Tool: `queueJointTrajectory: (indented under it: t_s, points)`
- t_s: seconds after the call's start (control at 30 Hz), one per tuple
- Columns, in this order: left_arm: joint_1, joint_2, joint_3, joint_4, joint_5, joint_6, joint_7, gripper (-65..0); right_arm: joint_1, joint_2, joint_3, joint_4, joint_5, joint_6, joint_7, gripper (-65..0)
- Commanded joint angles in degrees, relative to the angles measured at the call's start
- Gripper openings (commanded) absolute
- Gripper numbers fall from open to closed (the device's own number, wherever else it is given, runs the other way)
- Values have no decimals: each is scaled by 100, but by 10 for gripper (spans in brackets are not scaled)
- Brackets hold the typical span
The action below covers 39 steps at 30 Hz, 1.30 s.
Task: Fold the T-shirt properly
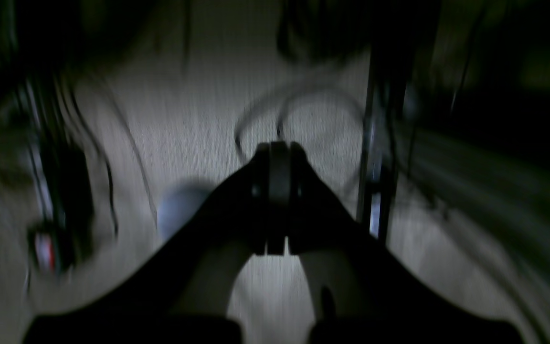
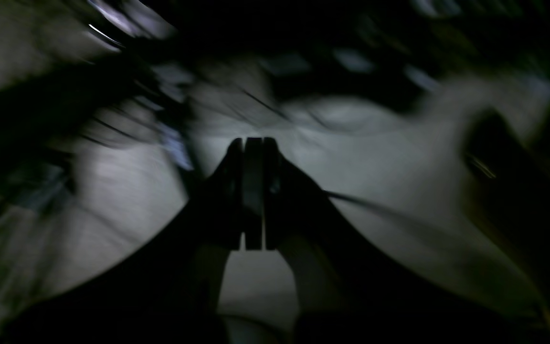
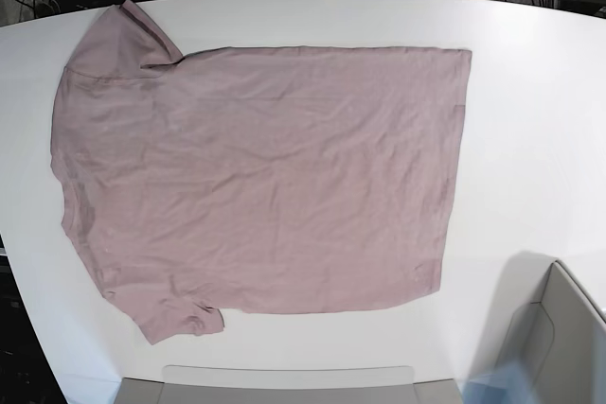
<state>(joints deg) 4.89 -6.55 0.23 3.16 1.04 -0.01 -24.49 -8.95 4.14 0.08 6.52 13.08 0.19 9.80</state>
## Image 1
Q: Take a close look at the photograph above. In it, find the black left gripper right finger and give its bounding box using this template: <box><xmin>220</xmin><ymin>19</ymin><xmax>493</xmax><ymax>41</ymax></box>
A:
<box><xmin>289</xmin><ymin>143</ymin><xmax>523</xmax><ymax>344</ymax></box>

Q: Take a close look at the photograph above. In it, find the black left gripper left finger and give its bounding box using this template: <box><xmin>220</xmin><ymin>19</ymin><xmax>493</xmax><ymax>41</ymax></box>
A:
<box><xmin>23</xmin><ymin>142</ymin><xmax>286</xmax><ymax>344</ymax></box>

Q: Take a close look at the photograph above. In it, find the black metal stand leg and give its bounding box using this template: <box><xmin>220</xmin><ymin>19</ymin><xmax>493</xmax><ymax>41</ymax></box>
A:
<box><xmin>356</xmin><ymin>45</ymin><xmax>406</xmax><ymax>246</ymax></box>

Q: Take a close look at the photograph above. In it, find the black looped cable on floor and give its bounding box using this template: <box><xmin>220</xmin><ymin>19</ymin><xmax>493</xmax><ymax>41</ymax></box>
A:
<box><xmin>233</xmin><ymin>85</ymin><xmax>369</xmax><ymax>192</ymax></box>

